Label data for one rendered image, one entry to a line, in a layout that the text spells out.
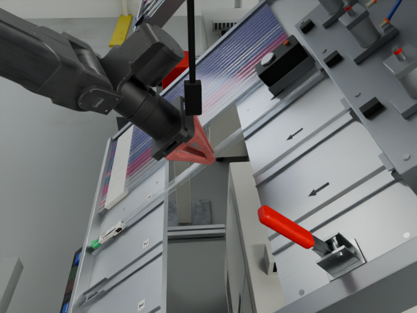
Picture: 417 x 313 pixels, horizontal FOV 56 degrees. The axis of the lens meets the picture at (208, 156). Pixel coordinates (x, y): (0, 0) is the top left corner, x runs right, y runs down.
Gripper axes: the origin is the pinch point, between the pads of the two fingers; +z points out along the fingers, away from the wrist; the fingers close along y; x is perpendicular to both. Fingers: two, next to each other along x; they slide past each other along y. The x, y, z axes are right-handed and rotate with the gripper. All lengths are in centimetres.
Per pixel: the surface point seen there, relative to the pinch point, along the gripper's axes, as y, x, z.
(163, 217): -4.8, 11.5, 0.6
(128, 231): -1.9, 20.5, 0.4
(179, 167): 72, 47, 39
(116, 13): 367, 113, 19
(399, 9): -8.4, -32.1, -4.1
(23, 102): 191, 146, -10
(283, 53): 4.1, -18.9, -2.9
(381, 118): -21.2, -23.9, -4.5
